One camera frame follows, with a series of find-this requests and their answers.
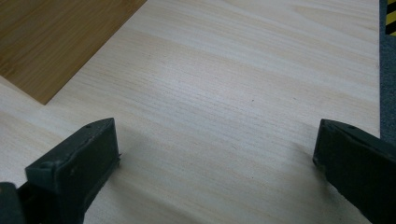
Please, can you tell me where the brown wooden board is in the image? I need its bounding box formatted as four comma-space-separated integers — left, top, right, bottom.
0, 0, 148, 105

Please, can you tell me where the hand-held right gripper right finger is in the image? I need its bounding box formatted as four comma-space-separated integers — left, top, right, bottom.
312, 118, 396, 224

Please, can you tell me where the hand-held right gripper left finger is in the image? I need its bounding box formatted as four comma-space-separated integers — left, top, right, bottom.
17, 117, 121, 224

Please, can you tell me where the yellow black hazard tape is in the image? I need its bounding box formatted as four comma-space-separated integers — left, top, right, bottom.
385, 0, 396, 36

